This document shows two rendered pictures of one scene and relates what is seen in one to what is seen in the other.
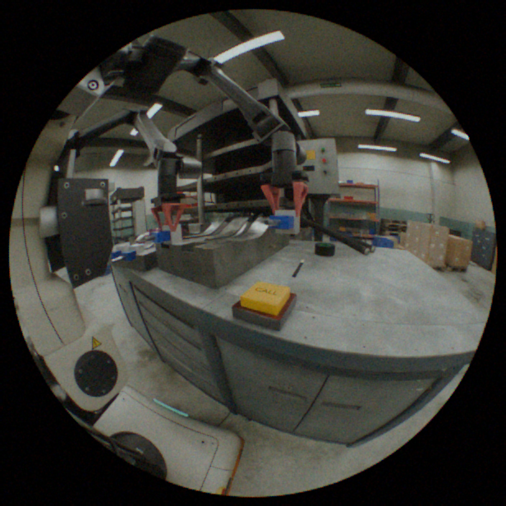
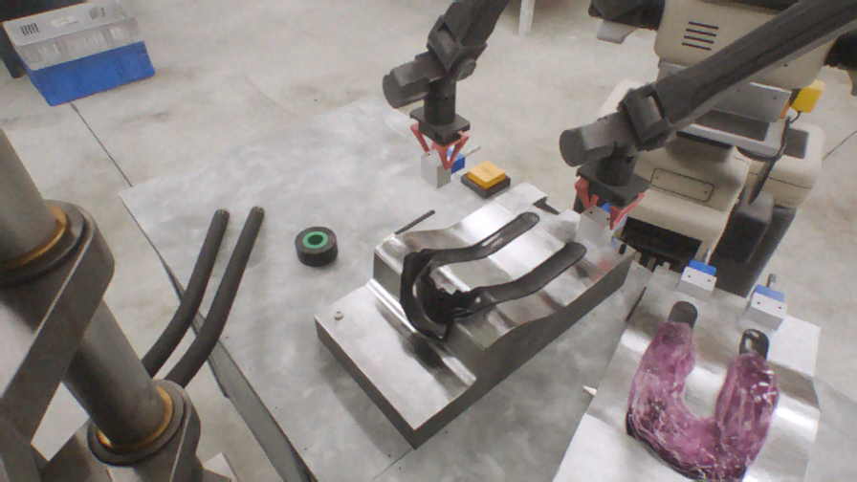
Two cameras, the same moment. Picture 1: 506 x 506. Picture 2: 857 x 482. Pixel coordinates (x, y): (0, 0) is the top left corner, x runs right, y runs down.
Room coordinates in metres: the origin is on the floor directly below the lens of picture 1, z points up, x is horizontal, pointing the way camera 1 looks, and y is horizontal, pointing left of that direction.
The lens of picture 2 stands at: (1.21, 0.19, 1.56)
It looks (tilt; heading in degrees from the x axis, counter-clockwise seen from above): 43 degrees down; 200
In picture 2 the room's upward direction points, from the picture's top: straight up
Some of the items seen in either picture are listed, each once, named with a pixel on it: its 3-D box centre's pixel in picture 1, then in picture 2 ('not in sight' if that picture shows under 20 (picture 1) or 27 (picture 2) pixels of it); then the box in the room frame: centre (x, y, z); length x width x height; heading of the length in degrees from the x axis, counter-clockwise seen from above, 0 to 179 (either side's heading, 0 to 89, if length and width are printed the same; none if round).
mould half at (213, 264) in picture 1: (234, 236); (480, 284); (0.58, 0.07, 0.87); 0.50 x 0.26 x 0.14; 150
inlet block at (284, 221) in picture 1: (280, 222); (454, 159); (0.34, -0.06, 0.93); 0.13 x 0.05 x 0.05; 148
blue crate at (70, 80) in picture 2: not in sight; (87, 61); (-1.03, -2.71, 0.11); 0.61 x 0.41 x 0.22; 150
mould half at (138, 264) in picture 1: (165, 240); (699, 405); (0.69, 0.42, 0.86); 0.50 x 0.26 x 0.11; 167
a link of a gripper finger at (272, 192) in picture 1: (281, 197); (444, 144); (0.38, -0.07, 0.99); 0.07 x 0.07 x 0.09; 58
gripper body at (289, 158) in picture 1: (284, 167); (439, 108); (0.37, -0.08, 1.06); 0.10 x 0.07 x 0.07; 58
